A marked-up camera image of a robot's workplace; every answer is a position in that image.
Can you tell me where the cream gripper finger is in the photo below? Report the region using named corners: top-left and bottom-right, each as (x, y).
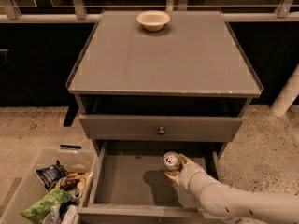
top-left (180, 154), bottom-right (192, 166)
top-left (164, 171), bottom-right (179, 185)

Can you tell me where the green snack bag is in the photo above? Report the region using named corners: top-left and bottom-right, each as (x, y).
top-left (21, 188), bottom-right (74, 224)

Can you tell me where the grey drawer cabinet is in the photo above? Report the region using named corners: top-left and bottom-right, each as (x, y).
top-left (65, 10), bottom-right (264, 224)

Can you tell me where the white round post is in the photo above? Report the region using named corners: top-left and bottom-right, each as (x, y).
top-left (270, 64), bottom-right (299, 117)

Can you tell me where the dark blue snack bag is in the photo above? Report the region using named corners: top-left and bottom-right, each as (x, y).
top-left (35, 161), bottom-right (69, 190)

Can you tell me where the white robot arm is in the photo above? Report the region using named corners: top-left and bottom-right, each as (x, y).
top-left (163, 152), bottom-right (299, 224)

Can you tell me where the metal window railing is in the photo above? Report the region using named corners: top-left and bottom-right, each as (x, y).
top-left (0, 0), bottom-right (299, 23)

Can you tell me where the grey top drawer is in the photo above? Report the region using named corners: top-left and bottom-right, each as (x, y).
top-left (79, 115), bottom-right (243, 143)

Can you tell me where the clear plastic bottle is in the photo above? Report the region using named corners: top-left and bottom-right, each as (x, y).
top-left (43, 206), bottom-right (61, 224)

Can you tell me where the round metal drawer knob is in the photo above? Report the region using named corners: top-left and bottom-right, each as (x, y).
top-left (157, 127), bottom-right (165, 135)

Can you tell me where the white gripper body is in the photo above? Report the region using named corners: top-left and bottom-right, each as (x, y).
top-left (178, 163), bottom-right (208, 194)

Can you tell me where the clear plastic storage bin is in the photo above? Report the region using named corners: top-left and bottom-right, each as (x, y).
top-left (0, 147), bottom-right (96, 224)

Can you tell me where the open grey middle drawer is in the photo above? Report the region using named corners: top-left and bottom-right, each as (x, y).
top-left (79, 141), bottom-right (225, 224)

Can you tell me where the white paper bowl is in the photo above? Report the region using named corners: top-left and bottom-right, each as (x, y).
top-left (136, 10), bottom-right (171, 32)

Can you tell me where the green white 7up can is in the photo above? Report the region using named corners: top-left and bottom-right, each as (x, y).
top-left (163, 151), bottom-right (182, 171)

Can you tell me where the brown snack packet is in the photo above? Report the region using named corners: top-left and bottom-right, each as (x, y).
top-left (55, 172), bottom-right (92, 192)

